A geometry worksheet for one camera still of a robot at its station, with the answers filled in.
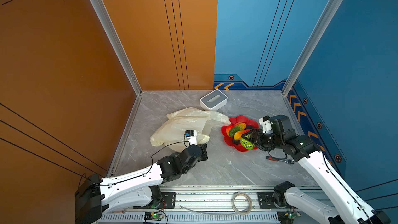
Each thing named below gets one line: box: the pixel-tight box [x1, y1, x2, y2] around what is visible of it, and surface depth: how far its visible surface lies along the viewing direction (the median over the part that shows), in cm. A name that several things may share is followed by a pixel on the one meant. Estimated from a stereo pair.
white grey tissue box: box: [200, 89, 229, 112], surface depth 111 cm
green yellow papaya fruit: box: [229, 122, 247, 138], surface depth 93 cm
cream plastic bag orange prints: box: [150, 107, 231, 151], surface depth 82 cm
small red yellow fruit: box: [225, 124, 233, 137], surface depth 94 cm
